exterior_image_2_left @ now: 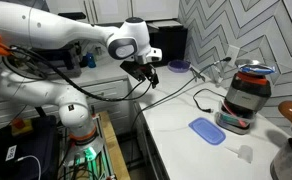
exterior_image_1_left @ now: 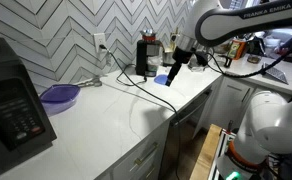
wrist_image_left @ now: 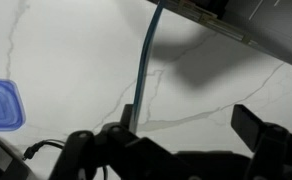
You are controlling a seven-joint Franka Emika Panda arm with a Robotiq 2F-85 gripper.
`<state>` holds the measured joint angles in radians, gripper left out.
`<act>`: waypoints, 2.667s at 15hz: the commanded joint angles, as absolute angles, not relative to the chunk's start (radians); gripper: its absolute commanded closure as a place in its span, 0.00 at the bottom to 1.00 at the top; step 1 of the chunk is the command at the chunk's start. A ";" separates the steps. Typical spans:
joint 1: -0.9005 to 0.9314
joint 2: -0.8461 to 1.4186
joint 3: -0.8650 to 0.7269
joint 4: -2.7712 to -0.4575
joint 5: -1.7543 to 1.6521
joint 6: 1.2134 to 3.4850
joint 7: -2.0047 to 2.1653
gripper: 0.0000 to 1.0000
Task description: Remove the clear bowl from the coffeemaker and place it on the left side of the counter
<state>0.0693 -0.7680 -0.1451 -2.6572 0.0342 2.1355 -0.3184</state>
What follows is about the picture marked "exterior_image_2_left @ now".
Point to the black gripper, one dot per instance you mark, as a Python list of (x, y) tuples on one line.
[(140, 72)]

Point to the clear plastic bowl with items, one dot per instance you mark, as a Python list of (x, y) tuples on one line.
[(228, 119)]

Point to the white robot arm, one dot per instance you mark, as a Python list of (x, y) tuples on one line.
[(31, 27)]

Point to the purple round bowl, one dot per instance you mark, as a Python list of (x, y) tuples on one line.
[(178, 66)]

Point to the black silver coffeemaker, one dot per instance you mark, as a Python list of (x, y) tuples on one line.
[(247, 92)]

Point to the blue packet on coffeemaker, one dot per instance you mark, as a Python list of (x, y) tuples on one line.
[(257, 69)]

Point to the black box appliance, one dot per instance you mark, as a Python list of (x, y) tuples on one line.
[(171, 40)]

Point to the blue bottle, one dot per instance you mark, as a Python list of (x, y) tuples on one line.
[(90, 60)]

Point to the blue plastic lid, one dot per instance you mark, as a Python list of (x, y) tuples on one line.
[(207, 130)]

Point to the white upper cabinet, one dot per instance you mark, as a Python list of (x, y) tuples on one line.
[(115, 11)]

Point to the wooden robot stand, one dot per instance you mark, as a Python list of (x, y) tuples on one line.
[(100, 159)]

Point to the clear plastic measuring scoop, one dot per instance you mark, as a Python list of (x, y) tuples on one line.
[(244, 152)]

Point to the black bag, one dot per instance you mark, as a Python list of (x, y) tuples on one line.
[(31, 156)]

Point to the yellow emergency stop button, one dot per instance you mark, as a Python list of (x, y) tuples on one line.
[(21, 126)]

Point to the white lower cabinet drawers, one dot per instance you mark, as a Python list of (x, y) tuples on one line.
[(111, 92)]

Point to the grey pot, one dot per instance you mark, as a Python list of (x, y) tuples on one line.
[(281, 165)]

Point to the white wall outlet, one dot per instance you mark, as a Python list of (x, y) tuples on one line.
[(232, 54)]

